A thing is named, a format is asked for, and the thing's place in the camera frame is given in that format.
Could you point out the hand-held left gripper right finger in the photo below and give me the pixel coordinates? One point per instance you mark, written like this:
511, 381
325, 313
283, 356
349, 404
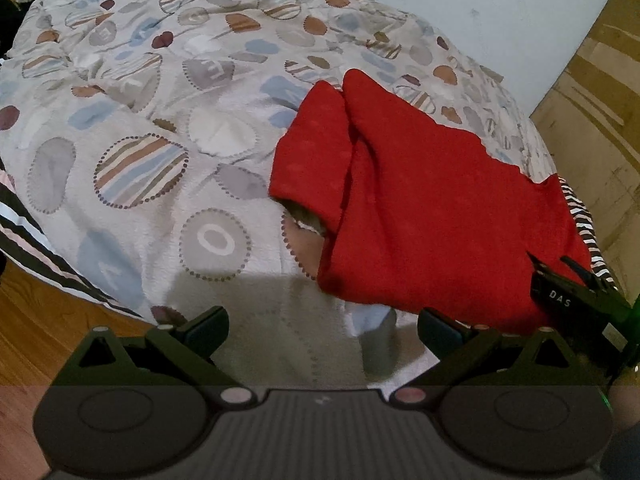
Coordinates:
440, 332

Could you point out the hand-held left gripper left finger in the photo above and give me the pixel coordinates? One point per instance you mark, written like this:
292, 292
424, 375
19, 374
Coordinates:
207, 327

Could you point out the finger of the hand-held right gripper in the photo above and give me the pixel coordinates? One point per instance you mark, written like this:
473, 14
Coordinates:
587, 275
539, 265

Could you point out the red knit sweater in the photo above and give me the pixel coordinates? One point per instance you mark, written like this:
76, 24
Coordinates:
425, 210

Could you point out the person's right forearm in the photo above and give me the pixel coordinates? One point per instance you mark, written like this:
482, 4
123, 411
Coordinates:
625, 435

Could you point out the plywood board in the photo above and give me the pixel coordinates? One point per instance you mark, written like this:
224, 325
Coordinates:
595, 125

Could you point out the black white striped bed sheet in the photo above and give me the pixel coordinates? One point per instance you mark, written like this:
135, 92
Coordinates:
30, 240

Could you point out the circle patterned blanket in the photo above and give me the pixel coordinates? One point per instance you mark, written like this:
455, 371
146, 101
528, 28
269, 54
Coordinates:
175, 110

